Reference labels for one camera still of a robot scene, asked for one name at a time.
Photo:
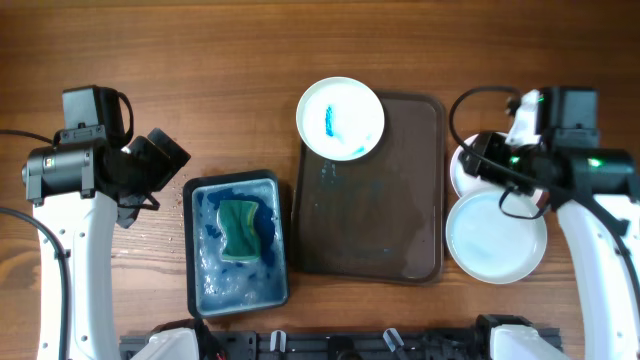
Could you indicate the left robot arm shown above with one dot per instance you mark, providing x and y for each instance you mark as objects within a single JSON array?
[{"x": 95, "y": 176}]

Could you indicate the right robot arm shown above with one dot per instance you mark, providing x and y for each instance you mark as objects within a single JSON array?
[{"x": 553, "y": 146}]

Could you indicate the black tray with blue water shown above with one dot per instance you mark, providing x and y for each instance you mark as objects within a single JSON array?
[{"x": 219, "y": 283}]

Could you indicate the white plate stained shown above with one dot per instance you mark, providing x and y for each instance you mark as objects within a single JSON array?
[
  {"x": 340, "y": 119},
  {"x": 464, "y": 183}
]

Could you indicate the light blue plate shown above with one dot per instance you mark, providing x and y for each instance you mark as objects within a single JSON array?
[{"x": 496, "y": 238}]

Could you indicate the brown plastic serving tray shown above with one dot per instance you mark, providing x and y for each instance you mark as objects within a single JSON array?
[{"x": 379, "y": 217}]

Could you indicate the green yellow sponge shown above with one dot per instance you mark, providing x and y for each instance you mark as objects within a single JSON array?
[{"x": 236, "y": 222}]

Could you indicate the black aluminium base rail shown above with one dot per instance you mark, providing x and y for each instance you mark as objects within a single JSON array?
[{"x": 447, "y": 343}]

